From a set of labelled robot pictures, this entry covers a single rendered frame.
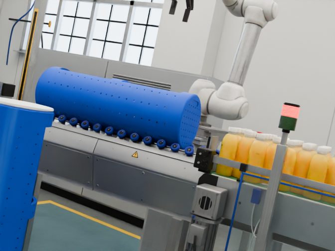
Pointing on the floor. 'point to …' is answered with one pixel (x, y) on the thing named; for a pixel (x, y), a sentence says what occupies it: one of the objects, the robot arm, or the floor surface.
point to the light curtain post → (32, 50)
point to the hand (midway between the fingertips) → (178, 16)
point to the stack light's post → (270, 197)
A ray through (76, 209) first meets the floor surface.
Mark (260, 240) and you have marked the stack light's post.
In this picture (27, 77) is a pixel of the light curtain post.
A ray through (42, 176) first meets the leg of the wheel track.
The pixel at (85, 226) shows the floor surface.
